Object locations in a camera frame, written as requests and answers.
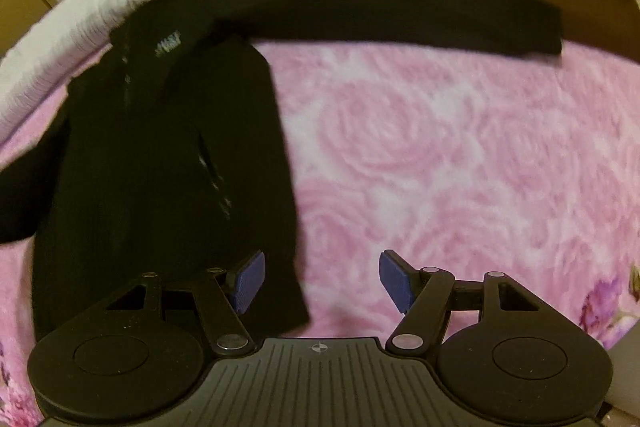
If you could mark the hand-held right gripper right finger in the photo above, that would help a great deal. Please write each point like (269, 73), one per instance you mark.
(395, 281)

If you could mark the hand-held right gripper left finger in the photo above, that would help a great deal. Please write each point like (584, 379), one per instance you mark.
(249, 281)

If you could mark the black long-sleeved top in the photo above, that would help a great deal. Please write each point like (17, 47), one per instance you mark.
(165, 167)

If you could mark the pink rose-patterned blanket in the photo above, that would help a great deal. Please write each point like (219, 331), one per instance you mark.
(430, 147)

